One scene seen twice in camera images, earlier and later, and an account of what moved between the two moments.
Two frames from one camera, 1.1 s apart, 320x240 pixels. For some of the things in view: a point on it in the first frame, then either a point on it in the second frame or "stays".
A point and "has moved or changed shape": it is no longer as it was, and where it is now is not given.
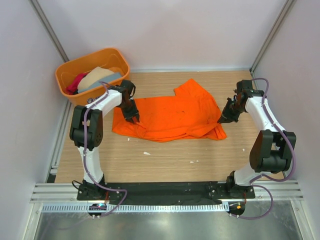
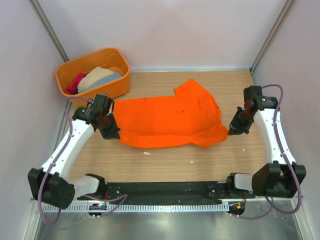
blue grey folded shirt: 113,76 stays
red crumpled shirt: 72,89 stays
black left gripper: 134,113 → 113,133
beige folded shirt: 92,76 stays
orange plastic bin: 109,58 stays
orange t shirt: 192,114 has moved or changed shape
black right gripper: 230,118 → 235,128
